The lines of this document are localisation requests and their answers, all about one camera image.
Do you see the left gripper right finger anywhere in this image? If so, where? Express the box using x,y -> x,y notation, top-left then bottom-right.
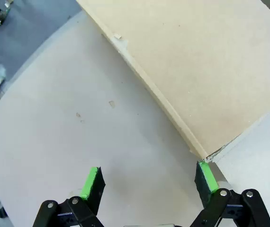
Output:
189,160 -> 270,227

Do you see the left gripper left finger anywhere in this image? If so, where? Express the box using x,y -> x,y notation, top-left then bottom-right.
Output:
32,166 -> 107,227

